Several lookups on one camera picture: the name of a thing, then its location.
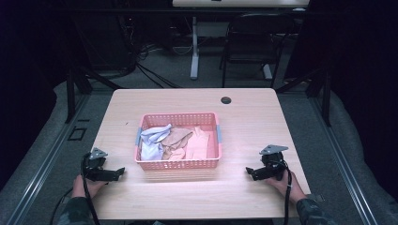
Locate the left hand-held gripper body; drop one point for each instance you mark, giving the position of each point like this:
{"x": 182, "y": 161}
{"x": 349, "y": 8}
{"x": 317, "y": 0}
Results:
{"x": 94, "y": 168}

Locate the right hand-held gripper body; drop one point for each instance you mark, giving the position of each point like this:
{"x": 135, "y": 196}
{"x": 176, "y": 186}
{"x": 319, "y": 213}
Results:
{"x": 272, "y": 167}

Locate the person's left hand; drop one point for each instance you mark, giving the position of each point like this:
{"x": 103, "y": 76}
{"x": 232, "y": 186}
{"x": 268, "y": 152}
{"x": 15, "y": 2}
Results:
{"x": 84, "y": 187}

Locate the person's right hand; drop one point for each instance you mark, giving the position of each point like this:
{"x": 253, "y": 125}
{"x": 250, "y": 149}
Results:
{"x": 289, "y": 187}

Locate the grey tape strip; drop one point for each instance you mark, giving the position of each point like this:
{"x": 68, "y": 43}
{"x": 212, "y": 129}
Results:
{"x": 219, "y": 133}
{"x": 138, "y": 137}

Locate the light blue cloth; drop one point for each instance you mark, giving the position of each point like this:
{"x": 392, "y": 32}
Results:
{"x": 151, "y": 140}

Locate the pink plastic basket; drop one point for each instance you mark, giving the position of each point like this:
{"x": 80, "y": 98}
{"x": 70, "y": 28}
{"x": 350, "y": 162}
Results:
{"x": 178, "y": 164}

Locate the pink cloth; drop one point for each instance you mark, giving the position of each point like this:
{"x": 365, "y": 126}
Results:
{"x": 197, "y": 145}

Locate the tan cloth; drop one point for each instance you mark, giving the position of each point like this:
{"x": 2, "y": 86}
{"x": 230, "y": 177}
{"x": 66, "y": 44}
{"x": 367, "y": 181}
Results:
{"x": 178, "y": 139}

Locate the black metal stand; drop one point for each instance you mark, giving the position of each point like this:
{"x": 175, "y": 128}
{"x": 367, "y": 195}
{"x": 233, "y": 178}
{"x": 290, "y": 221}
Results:
{"x": 325, "y": 97}
{"x": 71, "y": 93}

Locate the black chair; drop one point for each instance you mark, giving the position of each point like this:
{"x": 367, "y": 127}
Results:
{"x": 256, "y": 34}

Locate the white desk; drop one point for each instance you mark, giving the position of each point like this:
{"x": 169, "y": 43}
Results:
{"x": 241, "y": 3}

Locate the black floor socket frame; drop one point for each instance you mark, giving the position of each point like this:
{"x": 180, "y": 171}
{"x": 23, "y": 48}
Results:
{"x": 77, "y": 133}

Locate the aluminium floor rail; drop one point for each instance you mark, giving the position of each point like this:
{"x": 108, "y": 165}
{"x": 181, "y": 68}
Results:
{"x": 341, "y": 162}
{"x": 47, "y": 162}

